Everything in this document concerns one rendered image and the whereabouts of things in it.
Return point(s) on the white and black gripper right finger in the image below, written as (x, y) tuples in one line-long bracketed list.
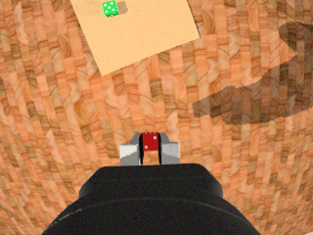
[(168, 152)]

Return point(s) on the red die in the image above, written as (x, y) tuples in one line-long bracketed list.
[(150, 141)]

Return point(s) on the green die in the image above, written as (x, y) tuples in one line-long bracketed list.
[(110, 8)]

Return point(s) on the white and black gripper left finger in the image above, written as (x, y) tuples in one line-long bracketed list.
[(132, 153)]

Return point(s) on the tan square mat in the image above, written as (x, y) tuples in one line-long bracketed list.
[(143, 28)]

